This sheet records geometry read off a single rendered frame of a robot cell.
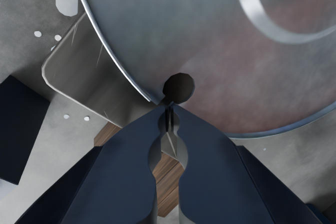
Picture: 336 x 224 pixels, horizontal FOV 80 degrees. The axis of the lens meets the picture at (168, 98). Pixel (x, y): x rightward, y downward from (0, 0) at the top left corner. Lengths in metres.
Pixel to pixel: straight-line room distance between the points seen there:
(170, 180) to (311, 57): 0.78
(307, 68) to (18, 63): 0.94
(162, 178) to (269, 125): 0.71
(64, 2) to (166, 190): 0.82
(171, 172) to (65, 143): 0.56
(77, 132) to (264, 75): 1.00
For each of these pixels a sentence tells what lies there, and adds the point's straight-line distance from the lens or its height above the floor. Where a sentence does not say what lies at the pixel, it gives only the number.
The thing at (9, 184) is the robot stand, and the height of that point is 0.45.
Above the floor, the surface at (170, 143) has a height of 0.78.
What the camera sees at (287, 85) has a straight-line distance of 0.19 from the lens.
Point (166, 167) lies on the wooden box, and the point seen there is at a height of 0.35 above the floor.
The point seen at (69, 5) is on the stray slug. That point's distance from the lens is 0.25.
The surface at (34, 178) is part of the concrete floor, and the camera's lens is 1.31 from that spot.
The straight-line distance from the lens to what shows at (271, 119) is 0.20.
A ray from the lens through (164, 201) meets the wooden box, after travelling 0.99.
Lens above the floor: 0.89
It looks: 57 degrees down
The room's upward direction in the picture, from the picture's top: 146 degrees clockwise
